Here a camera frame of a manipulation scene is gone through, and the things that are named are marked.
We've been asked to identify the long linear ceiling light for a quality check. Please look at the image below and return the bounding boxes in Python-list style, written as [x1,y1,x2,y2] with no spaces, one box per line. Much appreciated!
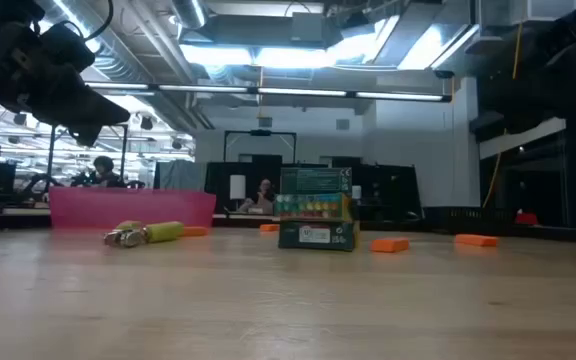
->
[85,81,453,104]

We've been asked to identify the white cylindrical lamp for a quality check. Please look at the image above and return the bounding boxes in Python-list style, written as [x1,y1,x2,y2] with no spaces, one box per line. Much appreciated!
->
[229,174,247,201]

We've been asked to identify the person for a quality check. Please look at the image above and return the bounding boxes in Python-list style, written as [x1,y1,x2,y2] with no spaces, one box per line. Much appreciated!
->
[91,155,122,189]
[237,178,277,215]

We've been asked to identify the translucent pink plastic bin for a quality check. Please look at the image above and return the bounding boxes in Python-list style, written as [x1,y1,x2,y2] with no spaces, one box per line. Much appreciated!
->
[48,187,218,230]

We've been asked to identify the black plastic mesh basket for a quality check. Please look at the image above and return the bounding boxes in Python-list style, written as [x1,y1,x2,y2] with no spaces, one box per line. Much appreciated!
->
[423,206,518,235]

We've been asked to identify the black cabinet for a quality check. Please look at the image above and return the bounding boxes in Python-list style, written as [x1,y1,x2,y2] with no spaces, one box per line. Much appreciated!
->
[330,156,423,221]

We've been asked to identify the black background gantry frame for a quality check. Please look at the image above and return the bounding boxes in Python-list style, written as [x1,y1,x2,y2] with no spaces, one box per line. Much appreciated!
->
[223,129,298,164]
[46,123,130,191]

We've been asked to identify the red plastic object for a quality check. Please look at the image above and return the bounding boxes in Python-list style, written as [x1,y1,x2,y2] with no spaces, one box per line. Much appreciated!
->
[514,209,540,227]

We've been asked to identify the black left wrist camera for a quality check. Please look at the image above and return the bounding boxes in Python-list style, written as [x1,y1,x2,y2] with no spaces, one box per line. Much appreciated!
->
[40,22,97,74]

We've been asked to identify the grey ceiling vent box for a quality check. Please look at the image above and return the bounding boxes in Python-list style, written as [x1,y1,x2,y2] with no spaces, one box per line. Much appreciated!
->
[290,12,325,44]

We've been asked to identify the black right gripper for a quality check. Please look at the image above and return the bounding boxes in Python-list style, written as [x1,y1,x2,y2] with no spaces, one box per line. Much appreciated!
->
[510,54,576,124]

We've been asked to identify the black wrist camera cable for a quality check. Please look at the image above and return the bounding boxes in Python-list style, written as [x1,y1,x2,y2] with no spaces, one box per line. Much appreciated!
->
[81,0,115,42]

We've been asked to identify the round metal ceiling duct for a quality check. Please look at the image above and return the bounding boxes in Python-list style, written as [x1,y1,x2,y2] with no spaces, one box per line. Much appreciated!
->
[170,0,209,30]

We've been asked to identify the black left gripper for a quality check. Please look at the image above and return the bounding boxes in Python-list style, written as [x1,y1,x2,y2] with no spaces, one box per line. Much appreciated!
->
[0,22,132,149]

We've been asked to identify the black aluminium rig frame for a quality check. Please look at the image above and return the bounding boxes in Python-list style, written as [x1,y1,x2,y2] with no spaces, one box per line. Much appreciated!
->
[0,212,576,246]

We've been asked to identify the grey fabric cover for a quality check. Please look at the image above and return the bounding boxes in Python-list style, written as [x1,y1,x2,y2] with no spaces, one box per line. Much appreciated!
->
[153,159,209,192]

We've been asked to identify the black partition panel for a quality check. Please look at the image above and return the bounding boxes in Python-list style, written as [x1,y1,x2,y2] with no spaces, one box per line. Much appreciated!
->
[205,161,330,216]

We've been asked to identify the hanging yellow cable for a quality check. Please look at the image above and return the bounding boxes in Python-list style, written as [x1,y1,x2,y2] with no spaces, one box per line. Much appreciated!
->
[481,22,524,209]

